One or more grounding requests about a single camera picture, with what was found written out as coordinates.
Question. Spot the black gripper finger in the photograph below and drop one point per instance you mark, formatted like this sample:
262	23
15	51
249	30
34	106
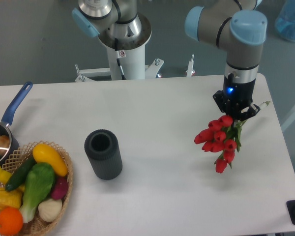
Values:
253	109
222	102

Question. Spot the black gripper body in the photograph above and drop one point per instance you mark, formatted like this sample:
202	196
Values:
239	94

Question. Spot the red tulip bouquet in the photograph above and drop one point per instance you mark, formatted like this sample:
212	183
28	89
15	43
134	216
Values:
222	136

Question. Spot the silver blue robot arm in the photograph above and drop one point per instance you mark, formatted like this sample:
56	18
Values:
234	26

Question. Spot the blue transparent plastic bag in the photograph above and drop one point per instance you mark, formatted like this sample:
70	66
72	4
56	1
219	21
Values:
285	22

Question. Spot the dark grey ribbed vase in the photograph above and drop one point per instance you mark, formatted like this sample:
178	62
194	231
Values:
102	149

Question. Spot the purple red onion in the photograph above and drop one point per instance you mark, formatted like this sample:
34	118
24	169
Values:
60	188

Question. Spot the yellow squash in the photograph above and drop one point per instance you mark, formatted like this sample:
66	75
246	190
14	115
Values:
45	153

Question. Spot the green bok choy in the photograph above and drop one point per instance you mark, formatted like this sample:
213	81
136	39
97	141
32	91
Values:
38	185

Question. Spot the white garlic bulb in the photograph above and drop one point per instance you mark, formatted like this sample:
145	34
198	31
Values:
49	209

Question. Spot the green cucumber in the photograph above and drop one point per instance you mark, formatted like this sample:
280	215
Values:
19	176

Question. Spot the woven wicker basket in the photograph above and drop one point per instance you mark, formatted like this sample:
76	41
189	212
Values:
38	227

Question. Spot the brown bread roll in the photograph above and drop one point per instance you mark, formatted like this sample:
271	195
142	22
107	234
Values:
4	144

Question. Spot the yellow banana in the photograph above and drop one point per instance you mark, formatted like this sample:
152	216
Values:
4	176

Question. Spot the yellow bell pepper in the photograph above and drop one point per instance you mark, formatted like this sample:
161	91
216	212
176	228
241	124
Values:
10	198

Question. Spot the orange fruit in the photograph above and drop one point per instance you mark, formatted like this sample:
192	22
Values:
11	221

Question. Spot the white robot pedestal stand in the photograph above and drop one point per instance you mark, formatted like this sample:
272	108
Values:
126	49

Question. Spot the blue handled saucepan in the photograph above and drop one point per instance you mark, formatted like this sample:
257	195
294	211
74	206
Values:
8	117

